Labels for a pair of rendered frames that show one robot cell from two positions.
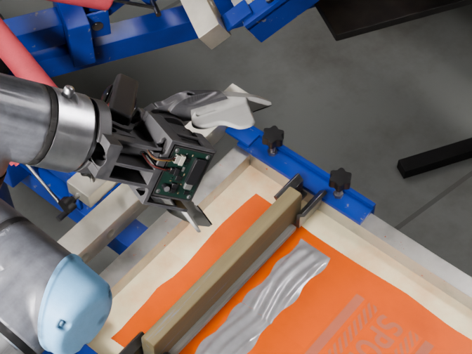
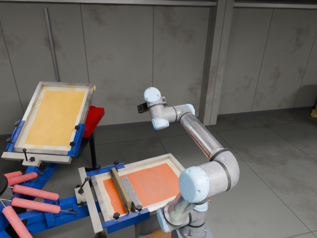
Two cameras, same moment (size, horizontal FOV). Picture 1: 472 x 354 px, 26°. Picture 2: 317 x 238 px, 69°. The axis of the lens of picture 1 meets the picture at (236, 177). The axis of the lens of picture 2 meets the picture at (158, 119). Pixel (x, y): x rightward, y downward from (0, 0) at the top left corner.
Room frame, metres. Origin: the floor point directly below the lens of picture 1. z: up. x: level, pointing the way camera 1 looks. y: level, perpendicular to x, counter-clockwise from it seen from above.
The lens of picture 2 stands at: (0.12, 1.17, 2.30)
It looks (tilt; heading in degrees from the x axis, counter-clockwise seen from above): 26 degrees down; 294
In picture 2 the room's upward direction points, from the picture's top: 1 degrees clockwise
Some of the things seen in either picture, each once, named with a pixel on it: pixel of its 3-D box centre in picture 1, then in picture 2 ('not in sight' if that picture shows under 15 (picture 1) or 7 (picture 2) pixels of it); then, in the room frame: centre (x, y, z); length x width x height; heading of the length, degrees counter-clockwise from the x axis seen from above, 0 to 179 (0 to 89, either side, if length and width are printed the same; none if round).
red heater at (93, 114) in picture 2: not in sight; (78, 120); (1.98, -0.66, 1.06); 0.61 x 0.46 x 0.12; 110
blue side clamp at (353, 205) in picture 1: (303, 181); (107, 171); (1.18, -0.13, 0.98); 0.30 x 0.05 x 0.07; 50
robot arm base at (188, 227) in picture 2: not in sight; (193, 223); (0.30, 0.28, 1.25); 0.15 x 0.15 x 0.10
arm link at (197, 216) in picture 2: not in sight; (194, 208); (0.30, 0.29, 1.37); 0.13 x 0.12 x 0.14; 50
